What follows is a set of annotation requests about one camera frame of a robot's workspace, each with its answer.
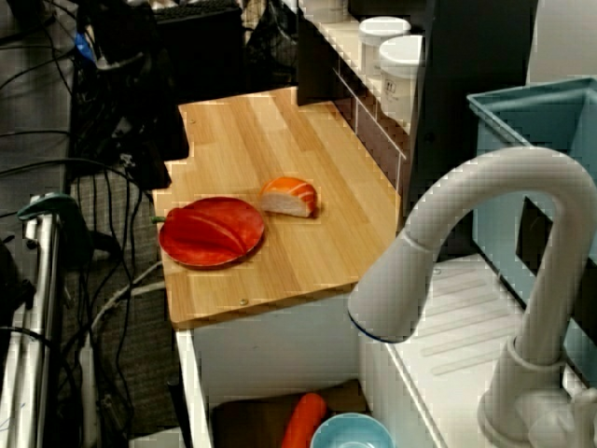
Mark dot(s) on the dark hutch side panel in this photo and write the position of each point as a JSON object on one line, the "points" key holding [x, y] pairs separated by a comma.
{"points": [[466, 70]]}

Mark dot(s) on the orange carrot toy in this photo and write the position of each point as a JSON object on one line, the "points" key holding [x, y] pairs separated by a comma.
{"points": [[303, 420]]}

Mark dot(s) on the salmon sushi toy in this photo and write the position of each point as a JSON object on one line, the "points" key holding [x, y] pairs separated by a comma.
{"points": [[289, 198]]}

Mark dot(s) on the teal plastic bin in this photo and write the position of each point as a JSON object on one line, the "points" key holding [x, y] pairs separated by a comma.
{"points": [[522, 121]]}

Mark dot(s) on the light blue bowl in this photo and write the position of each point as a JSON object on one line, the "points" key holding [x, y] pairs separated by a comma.
{"points": [[350, 434]]}

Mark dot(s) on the black computer box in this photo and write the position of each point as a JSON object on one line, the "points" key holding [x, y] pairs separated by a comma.
{"points": [[200, 46]]}

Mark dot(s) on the red bell pepper toy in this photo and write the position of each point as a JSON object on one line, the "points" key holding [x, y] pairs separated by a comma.
{"points": [[200, 233]]}

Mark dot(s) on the red round plate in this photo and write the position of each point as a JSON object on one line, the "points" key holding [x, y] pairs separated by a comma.
{"points": [[247, 219]]}

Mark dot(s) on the white lidded jar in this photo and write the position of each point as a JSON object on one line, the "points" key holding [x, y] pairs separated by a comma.
{"points": [[384, 37], [401, 70]]}

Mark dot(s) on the blue tape piece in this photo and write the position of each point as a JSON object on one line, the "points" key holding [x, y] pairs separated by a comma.
{"points": [[84, 46]]}

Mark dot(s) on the grey toy faucet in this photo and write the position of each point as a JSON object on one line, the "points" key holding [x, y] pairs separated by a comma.
{"points": [[490, 186]]}

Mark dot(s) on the cream ledge shelf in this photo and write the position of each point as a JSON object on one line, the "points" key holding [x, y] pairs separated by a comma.
{"points": [[347, 51]]}

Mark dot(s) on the white toy sink unit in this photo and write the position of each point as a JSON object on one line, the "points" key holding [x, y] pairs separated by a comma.
{"points": [[466, 303]]}

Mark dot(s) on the aluminium frame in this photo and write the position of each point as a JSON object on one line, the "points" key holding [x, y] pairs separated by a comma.
{"points": [[44, 280]]}

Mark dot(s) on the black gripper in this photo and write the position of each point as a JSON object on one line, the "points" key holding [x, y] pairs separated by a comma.
{"points": [[140, 107]]}

